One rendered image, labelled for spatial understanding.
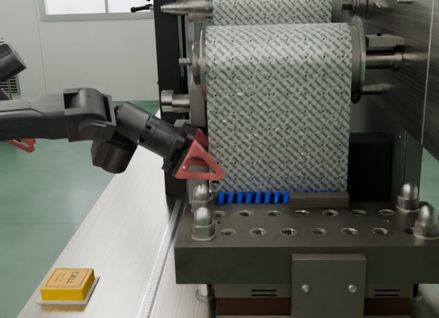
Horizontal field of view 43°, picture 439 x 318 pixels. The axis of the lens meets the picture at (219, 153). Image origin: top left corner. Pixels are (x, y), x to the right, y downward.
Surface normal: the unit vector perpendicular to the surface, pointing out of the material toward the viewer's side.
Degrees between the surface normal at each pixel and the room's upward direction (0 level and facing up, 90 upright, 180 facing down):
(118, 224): 0
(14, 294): 0
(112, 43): 90
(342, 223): 0
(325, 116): 90
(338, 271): 90
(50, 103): 27
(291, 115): 90
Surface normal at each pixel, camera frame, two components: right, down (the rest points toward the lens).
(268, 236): -0.03, -0.96
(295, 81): -0.05, 0.29
